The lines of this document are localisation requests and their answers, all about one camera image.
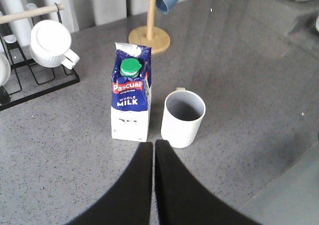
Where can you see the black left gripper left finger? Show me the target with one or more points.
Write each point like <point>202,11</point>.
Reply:
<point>128,201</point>

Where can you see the dark glass cup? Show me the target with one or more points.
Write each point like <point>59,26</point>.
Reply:
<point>4,96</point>

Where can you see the white smiley mug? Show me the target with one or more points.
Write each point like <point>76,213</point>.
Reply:
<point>5,69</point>

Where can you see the grey curtain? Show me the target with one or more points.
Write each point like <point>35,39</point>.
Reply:
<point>81,14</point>

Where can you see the blue white milk carton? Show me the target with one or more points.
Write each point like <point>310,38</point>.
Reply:
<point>131,92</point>

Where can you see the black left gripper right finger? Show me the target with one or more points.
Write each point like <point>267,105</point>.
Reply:
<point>182,199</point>

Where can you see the white ribbed mug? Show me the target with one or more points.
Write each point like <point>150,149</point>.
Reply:
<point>50,45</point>

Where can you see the white HOME mug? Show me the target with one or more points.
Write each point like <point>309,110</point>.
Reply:
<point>182,116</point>

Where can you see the black wire mug rack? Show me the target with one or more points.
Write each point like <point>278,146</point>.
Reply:
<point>29,80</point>

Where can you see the wooden mug tree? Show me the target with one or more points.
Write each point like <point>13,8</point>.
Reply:
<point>150,35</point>

